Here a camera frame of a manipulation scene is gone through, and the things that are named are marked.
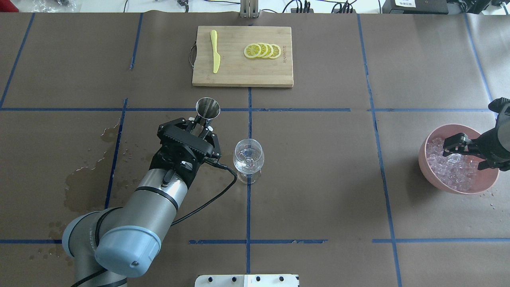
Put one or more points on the pile of clear ice cubes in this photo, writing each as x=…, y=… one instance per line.
x=457, y=171

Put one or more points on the lemon slice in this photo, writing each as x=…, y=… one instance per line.
x=262, y=49
x=253, y=50
x=269, y=51
x=276, y=51

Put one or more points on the pink bowl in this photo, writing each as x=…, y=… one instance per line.
x=485, y=178

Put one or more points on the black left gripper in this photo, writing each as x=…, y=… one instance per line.
x=158, y=160

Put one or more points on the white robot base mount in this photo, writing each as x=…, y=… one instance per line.
x=248, y=280

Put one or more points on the steel double jigger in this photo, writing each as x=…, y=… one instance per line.
x=207, y=109

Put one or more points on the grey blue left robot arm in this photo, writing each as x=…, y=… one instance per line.
x=112, y=245

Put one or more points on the black box device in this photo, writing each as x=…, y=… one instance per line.
x=438, y=7

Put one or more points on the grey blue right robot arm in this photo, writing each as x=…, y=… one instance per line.
x=501, y=106

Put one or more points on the bamboo cutting board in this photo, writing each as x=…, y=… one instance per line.
x=235, y=69

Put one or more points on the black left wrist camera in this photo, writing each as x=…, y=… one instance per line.
x=178, y=137

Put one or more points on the yellow plastic knife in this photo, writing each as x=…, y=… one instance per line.
x=216, y=56

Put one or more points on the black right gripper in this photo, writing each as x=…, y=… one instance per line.
x=495, y=145

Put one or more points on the aluminium frame post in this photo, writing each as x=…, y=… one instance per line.
x=249, y=9

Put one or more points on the clear plastic bag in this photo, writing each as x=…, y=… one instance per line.
x=56, y=6

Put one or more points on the clear wine glass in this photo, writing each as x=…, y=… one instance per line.
x=248, y=159

